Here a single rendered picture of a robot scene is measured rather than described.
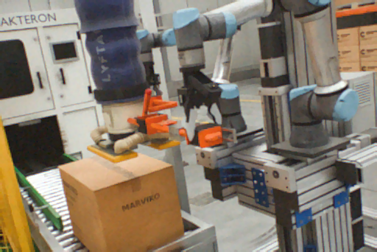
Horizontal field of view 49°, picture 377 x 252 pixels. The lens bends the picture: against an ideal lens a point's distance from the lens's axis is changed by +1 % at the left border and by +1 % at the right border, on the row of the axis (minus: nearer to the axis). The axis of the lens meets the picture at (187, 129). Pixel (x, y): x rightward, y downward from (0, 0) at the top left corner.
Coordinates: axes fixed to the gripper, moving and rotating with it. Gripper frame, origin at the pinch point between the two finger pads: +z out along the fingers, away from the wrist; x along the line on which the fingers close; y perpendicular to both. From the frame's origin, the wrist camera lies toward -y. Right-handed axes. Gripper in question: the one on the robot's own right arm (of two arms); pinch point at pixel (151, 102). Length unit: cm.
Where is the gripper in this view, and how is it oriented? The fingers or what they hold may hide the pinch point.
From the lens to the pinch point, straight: 209.6
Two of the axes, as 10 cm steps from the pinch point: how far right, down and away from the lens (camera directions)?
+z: 1.5, 9.7, 2.1
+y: 5.1, 1.1, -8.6
